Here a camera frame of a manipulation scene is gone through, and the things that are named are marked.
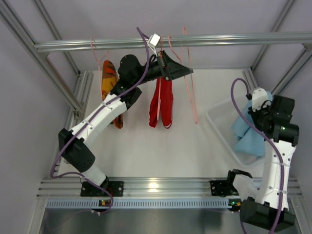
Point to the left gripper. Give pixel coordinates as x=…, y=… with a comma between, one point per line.
x=162, y=66

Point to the red trousers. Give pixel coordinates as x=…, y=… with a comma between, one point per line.
x=166, y=108

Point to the pink hanger of red trousers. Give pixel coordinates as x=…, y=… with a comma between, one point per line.
x=160, y=81

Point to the pink hanger of blue garment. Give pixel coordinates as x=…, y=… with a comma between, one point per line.
x=190, y=90

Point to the light blue garment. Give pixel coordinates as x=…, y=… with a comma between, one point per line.
x=248, y=140

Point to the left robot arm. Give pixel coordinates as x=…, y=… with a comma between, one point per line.
x=74, y=144

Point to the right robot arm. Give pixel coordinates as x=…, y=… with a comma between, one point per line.
x=263, y=128

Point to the pink hanger with orange garment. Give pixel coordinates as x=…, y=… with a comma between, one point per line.
x=101, y=74

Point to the white plastic basket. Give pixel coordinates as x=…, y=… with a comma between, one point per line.
x=221, y=116

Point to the orange patterned garment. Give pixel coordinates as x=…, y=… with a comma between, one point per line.
x=109, y=78

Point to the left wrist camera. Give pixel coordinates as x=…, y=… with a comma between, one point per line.
x=153, y=41

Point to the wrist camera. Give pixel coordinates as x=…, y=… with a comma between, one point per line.
x=153, y=41
x=259, y=97

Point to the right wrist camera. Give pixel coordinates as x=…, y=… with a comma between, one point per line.
x=259, y=97

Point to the aluminium hanging rail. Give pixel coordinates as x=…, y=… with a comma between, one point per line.
x=177, y=41

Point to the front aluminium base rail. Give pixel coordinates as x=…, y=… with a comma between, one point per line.
x=133, y=187

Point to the right aluminium frame post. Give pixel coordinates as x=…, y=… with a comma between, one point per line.
x=288, y=68

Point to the slotted cable duct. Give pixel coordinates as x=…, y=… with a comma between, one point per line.
x=173, y=203

